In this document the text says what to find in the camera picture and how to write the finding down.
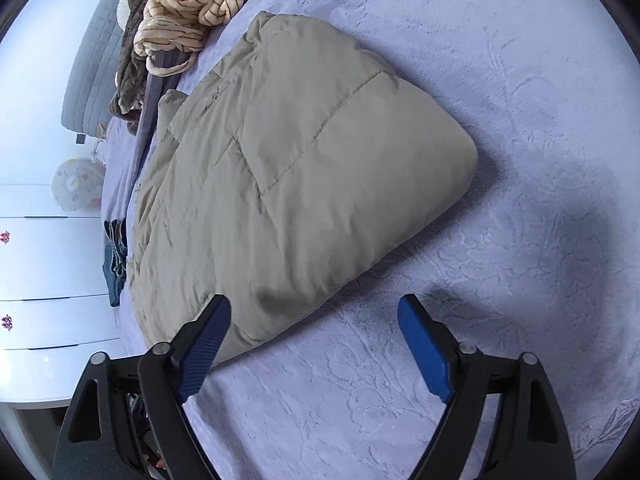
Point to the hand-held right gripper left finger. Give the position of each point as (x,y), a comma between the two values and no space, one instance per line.
(202,347)

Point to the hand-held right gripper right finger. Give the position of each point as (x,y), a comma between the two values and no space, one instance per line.
(425,350)

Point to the beige puffer jacket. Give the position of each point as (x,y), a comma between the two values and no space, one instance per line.
(300,170)

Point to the folded blue jeans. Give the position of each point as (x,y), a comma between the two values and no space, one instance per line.
(112,270)

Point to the lavender plush bed blanket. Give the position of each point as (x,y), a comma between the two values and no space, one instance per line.
(500,210)

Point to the white wardrobe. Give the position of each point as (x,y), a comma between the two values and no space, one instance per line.
(50,260)

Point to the red wardrobe sticker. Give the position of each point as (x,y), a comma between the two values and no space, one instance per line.
(6,321)
(6,237)

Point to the white covered fan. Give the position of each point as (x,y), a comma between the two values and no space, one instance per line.
(75,185)

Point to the grey purple fleece cloth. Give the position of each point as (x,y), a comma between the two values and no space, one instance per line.
(157,77)

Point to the brown fleece garment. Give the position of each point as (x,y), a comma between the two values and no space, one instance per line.
(132,60)

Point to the grey quilted headboard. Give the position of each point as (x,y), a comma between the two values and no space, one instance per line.
(95,60)

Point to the round white cushion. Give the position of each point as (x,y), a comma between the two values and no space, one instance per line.
(122,15)

